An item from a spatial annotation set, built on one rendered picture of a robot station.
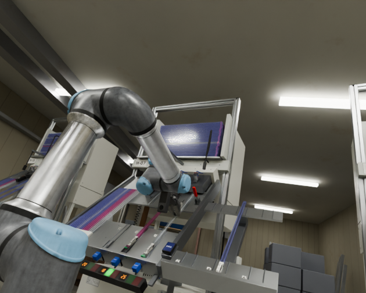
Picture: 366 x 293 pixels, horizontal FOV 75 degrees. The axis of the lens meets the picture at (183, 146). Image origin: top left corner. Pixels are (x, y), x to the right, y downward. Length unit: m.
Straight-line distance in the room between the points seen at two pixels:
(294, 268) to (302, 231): 6.55
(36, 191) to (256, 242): 9.85
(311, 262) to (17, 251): 4.29
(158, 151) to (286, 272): 3.46
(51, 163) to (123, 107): 0.23
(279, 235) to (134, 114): 9.90
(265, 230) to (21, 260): 10.01
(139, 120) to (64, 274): 0.41
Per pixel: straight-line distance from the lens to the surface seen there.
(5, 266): 0.58
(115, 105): 0.69
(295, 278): 4.07
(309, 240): 10.58
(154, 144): 0.77
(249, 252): 10.24
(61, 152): 0.69
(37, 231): 0.53
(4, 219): 0.64
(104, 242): 1.27
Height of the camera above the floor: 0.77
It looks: 24 degrees up
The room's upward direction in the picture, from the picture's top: 13 degrees clockwise
